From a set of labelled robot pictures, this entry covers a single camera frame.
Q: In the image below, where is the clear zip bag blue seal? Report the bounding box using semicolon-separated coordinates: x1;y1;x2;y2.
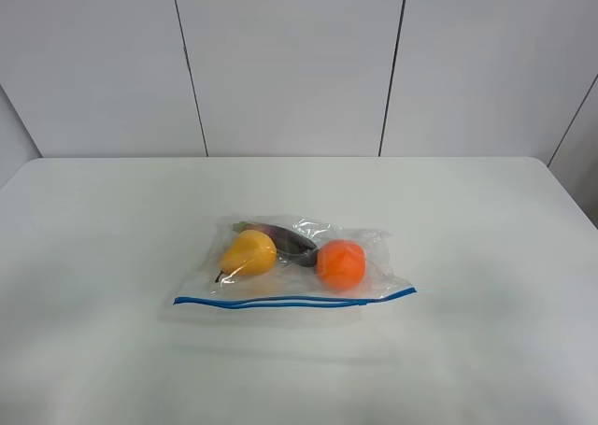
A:
174;217;416;310

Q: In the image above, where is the purple eggplant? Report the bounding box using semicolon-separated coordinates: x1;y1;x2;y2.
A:
233;221;319;267

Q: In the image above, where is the yellow pear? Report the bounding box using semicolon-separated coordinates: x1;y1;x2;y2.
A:
214;230;278;283

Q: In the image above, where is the orange fruit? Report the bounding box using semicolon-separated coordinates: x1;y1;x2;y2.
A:
316;240;366;291

